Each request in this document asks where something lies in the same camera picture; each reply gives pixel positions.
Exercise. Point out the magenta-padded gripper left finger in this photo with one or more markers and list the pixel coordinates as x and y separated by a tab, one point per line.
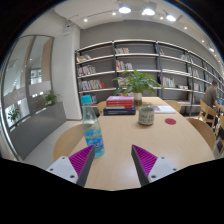
63	166

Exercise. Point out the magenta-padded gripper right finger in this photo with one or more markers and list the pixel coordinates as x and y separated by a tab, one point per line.
160	166

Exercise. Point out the clear bottle with blue cap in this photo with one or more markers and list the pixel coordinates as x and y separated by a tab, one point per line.
92	133

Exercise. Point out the light wooden chair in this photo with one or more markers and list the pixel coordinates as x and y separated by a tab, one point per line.
201	131
173	104
220	126
101	106
66	140
210	113

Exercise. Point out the flat round red coaster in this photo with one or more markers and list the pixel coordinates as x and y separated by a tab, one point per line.
170	121

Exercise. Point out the grey-green ceramic mug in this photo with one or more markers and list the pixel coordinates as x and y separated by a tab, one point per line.
146	116

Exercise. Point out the open white magazine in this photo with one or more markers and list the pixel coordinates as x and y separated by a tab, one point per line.
164	109

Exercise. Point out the dark blue book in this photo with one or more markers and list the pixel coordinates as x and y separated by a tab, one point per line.
119	111

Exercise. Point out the small green window plant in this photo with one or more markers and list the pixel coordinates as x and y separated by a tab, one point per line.
14	115
50	97

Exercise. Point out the red book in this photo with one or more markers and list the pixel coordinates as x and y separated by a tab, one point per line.
119	104

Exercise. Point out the pink book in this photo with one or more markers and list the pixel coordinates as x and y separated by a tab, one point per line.
120	98

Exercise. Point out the person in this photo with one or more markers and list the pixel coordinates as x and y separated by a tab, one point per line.
210	95

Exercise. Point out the green potted table plant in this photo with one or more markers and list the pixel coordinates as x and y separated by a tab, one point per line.
136	81

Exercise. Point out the grey bookshelf unit with books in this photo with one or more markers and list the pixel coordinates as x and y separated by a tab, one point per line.
100	66

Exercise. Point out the round ceiling spotlights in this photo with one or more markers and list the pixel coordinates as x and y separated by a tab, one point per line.
124	10

